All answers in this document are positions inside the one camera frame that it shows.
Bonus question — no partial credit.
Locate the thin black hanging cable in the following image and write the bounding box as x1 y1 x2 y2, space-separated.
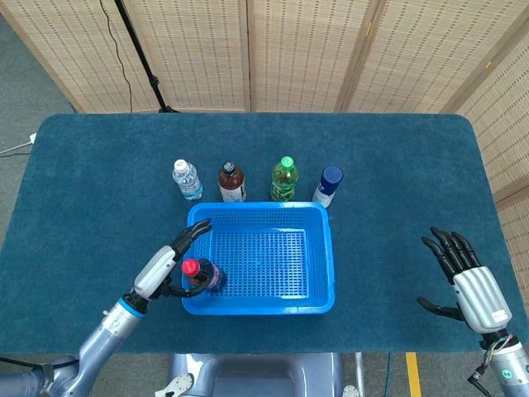
98 0 134 113

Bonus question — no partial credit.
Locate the brown tea bottle black cap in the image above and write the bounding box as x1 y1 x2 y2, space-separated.
217 160 248 203

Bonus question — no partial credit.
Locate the blue plastic slotted basket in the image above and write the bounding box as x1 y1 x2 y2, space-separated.
181 201 336 317

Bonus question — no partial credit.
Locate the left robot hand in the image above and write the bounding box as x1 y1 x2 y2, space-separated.
132 218 213 302

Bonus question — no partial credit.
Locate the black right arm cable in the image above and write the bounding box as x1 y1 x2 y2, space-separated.
466 359 493 397

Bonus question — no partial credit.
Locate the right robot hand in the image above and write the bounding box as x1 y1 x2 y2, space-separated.
416 226 512 334

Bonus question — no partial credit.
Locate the blue-capped white bottle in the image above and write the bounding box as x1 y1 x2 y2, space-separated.
312 165 345 208

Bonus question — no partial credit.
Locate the green-capped bottle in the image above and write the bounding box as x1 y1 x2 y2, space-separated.
269 155 299 203

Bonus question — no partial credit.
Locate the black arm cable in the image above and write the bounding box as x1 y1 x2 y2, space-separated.
0 356 42 370
466 359 493 397

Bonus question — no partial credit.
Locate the teal table cloth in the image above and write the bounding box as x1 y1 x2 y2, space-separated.
0 112 529 356

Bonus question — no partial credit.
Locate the clear water bottle white cap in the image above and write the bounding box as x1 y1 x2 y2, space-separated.
172 159 204 201

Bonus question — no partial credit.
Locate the metal rod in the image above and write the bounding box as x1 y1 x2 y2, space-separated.
354 352 367 397

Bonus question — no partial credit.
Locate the blue-grey robot torso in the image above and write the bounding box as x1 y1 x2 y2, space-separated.
155 352 360 397

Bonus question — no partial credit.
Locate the red-capped dark bottle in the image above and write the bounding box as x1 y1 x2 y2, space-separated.
181 257 228 294

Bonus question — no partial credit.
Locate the black tripod stand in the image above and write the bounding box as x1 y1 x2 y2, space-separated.
113 0 181 114

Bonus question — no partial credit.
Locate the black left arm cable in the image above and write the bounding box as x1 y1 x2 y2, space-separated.
0 356 42 370

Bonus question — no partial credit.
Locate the white plug with cable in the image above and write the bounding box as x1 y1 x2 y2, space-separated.
0 132 38 156

